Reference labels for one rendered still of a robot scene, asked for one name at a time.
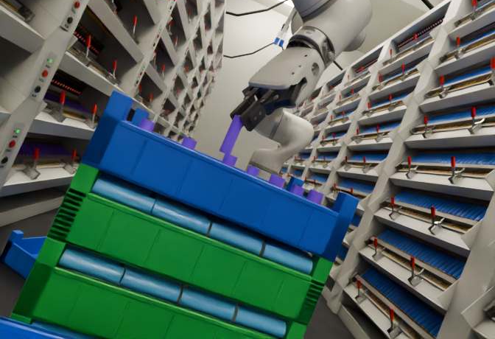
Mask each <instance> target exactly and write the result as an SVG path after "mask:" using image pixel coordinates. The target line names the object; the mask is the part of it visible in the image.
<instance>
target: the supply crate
mask: <svg viewBox="0 0 495 339"><path fill-rule="evenodd" d="M133 103H134V99H132V98H131V97H129V96H127V95H125V94H122V93H120V92H118V91H113V92H112V94H111V96H110V99H109V100H108V103H107V105H106V107H105V109H104V111H103V113H102V115H101V117H100V120H99V122H98V124H97V126H96V129H95V131H94V133H93V136H92V137H91V140H90V141H89V144H88V146H87V148H86V150H85V153H84V155H83V157H82V159H81V161H80V162H81V163H83V164H86V165H88V166H90V167H94V168H96V169H98V170H102V171H103V172H106V173H109V174H111V175H114V176H116V177H119V178H122V179H124V180H126V181H129V182H131V183H134V184H137V185H139V186H142V187H144V188H147V189H150V190H152V191H154V192H157V193H159V194H162V195H165V196H167V197H169V198H172V199H175V200H178V201H180V202H182V203H185V204H187V205H190V206H193V207H195V208H197V209H200V210H203V211H205V212H208V213H210V214H213V215H215V216H218V217H221V218H223V219H225V220H228V221H231V222H232V223H236V224H238V225H240V226H243V227H245V228H249V229H251V230H253V231H256V232H259V233H260V234H263V235H266V236H268V237H272V238H273V239H276V240H279V241H281V242H284V243H286V244H288V245H291V246H294V247H296V248H300V249H301V250H304V251H307V252H309V253H311V254H314V255H316V256H319V257H322V258H324V259H327V260H329V261H332V262H335V259H336V257H337V254H338V252H339V249H340V247H341V245H342V243H343V240H344V238H345V235H346V232H347V230H348V227H349V226H350V223H351V220H352V217H353V216H354V212H355V211H356V208H357V206H358V203H359V199H358V198H356V197H353V196H351V195H349V194H346V193H344V192H339V193H338V195H337V198H336V200H335V202H334V205H333V207H332V209H329V208H327V207H325V206H323V205H318V204H316V203H313V202H312V201H310V200H307V199H306V198H305V197H304V196H302V197H300V196H297V195H295V194H292V193H291V192H290V190H291V188H292V185H293V184H295V185H296V184H299V185H301V186H303V183H304V181H303V180H301V179H299V178H296V177H294V176H291V178H290V180H289V183H288V185H287V187H286V188H284V187H282V189H281V188H279V187H277V186H274V185H272V184H269V183H268V181H266V180H265V179H263V178H260V177H258V176H257V177H256V178H255V177H253V176H252V175H248V174H247V173H246V172H245V171H244V170H242V169H239V168H237V167H234V168H233V167H229V166H228V165H226V164H223V163H222V161H221V160H218V159H216V158H213V157H211V156H209V155H206V154H205V153H202V152H200V151H197V150H194V151H193V150H190V149H188V148H186V147H183V146H181V143H179V142H177V141H174V140H172V139H169V138H167V137H165V136H162V135H160V134H158V133H155V132H153V131H152V132H149V131H147V130H144V129H142V128H139V127H138V126H139V124H140V122H141V119H142V118H144V119H146V118H149V116H150V113H149V112H147V111H145V110H143V109H140V108H137V109H136V111H135V113H134V115H133V118H132V119H131V121H130V122H129V121H127V120H126V118H127V115H128V114H129V112H130V109H131V107H132V105H133Z"/></svg>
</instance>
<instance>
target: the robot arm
mask: <svg viewBox="0 0 495 339"><path fill-rule="evenodd" d="M291 2H292V4H293V6H294V7H295V9H296V11H295V13H294V15H293V17H292V21H291V32H292V37H291V38H290V39H289V41H288V44H287V47H286V49H284V50H283V51H282V52H280V53H278V54H277V55H276V56H275V57H274V58H272V59H271V60H270V61H269V62H267V63H266V64H265V65H264V66H262V67H261V68H260V69H259V70H258V71H257V72H256V73H255V74H254V75H253V76H252V77H251V79H250V80H249V83H248V84H249V86H248V87H247V88H245V89H244V90H242V93H243V94H244V96H245V97H244V100H243V101H242V102H241V103H240V104H239V105H238V106H237V107H236V108H235V109H234V110H233V111H232V112H231V113H230V117H231V118H232V120H233V118H234V116H235V115H240V117H239V118H240V120H241V121H242V123H243V126H245V128H246V129H247V131H250V132H251V131H252V130H253V129H254V130H255V131H256V132H257V133H259V134H260V135H262V136H264V137H266V138H269V139H271V140H273V141H276V142H278V143H280V144H281V146H280V147H279V148H276V149H257V150H255V151H254V153H253V154H252V156H251V158H250V161H249V163H248V165H247V168H246V170H245V172H247V170H248V167H249V166H250V165H251V166H255V167H258V168H257V169H259V173H258V175H257V176H258V177H260V178H263V179H265V180H266V181H269V179H270V176H271V175H272V174H274V175H275V174H279V172H280V170H281V168H282V166H283V164H284V162H285V161H286V160H287V159H288V158H290V157H291V156H293V155H294V154H296V153H299V152H300V151H302V150H303V149H305V148H306V147H308V146H309V145H310V144H311V142H312V140H313V138H314V129H313V127H312V125H311V124H310V123H309V122H308V121H306V120H305V119H302V118H300V117H298V116H296V115H294V114H291V113H289V112H286V111H284V110H283V109H284V108H289V109H290V108H296V107H297V106H298V105H299V104H301V103H302V102H304V101H306V100H307V99H308V98H309V97H310V96H311V95H312V93H313V91H314V90H315V88H316V86H317V84H318V82H319V80H320V77H321V75H322V73H323V72H324V71H325V70H326V69H327V68H328V67H329V66H330V65H331V63H332V62H333V61H334V60H335V59H336V58H337V57H338V56H339V55H340V54H341V53H342V52H352V51H354V50H356V49H358V48H359V47H361V45H362V44H363V42H364V40H365V37H366V32H367V30H366V26H367V25H368V24H369V22H370V20H371V18H372V14H373V10H372V6H371V2H370V0H291ZM255 95H256V98H257V100H256V98H255V97H254V96H255Z"/></svg>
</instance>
